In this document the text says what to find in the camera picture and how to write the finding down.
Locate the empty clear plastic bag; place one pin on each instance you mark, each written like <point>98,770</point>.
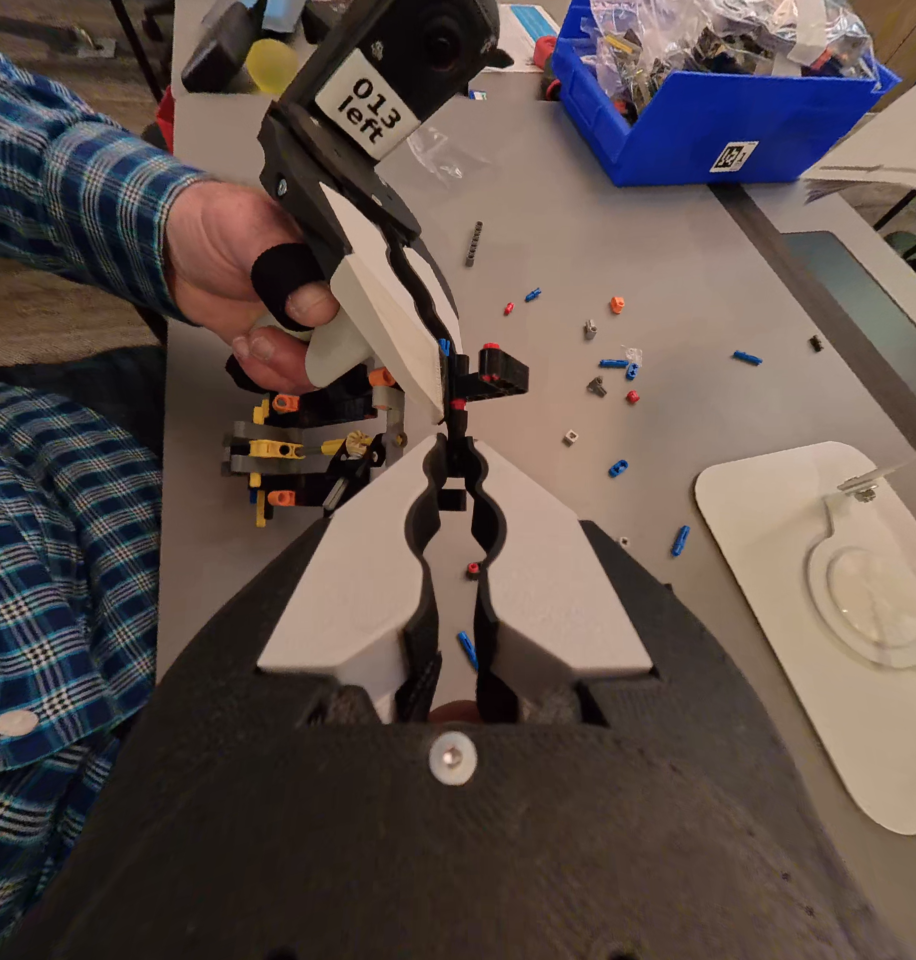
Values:
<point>439,154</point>

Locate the yellow ball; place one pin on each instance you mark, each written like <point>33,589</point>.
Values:
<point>270,67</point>

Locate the red black small tool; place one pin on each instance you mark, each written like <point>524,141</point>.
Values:
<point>544,52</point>

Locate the clear plastic parts bags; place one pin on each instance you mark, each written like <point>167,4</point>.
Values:
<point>727,45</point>

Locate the person's left hand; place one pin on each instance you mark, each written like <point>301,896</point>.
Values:
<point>210,247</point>

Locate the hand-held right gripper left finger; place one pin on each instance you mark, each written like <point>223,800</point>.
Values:
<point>345,600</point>

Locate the dark grey toy angle connector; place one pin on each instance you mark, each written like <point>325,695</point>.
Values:
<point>596,386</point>

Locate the long blue toy axle pin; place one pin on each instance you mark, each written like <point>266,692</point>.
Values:
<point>680,540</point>

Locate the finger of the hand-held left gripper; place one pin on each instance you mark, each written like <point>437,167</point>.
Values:
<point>444,307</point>
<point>383,330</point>

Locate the white instruction booklet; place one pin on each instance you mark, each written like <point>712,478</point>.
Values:
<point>892,142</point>

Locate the white printed sheet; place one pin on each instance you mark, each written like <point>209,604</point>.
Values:
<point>518,37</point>

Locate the black toy car chassis assembly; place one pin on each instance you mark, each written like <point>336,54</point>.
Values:
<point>330,396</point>

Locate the white stand base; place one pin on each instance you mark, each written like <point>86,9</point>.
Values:
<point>765,675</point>

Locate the black L-shaped toy beam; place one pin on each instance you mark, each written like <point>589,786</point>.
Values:
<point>506,375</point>

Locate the black box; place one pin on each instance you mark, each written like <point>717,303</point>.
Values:
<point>214,52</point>

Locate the person's left forearm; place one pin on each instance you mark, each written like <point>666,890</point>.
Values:
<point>68,187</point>

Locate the blue two-hole toy link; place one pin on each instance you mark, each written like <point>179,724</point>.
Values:
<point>611,472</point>

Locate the blue parts bin with tag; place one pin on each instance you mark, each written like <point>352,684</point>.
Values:
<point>652,142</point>

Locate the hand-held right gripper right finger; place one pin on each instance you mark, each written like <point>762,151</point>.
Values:
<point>570,600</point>

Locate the dark grey toy beam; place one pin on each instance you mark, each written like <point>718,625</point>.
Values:
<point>473,244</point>

